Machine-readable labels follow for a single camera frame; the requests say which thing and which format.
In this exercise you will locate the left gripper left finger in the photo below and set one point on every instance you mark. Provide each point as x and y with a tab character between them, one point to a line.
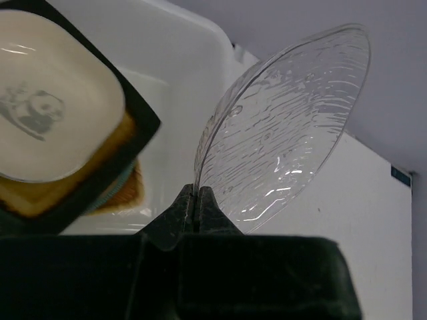
94	276

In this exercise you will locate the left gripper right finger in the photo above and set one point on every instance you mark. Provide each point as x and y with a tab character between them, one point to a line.
224	274

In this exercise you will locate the woven bamboo triangular plate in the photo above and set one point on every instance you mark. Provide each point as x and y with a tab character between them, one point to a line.
131	195

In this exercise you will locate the teal round plate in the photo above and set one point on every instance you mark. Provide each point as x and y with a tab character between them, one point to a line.
112	190

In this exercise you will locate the black and amber square plate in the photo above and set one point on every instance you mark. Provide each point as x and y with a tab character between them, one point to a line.
144	125

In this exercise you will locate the beige square bowl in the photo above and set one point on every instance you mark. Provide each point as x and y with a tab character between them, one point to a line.
59	102

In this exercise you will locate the white plastic bin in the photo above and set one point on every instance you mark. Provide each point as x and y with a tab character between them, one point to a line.
181	64

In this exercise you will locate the blue label sticker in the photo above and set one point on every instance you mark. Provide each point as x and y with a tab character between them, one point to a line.
403	177

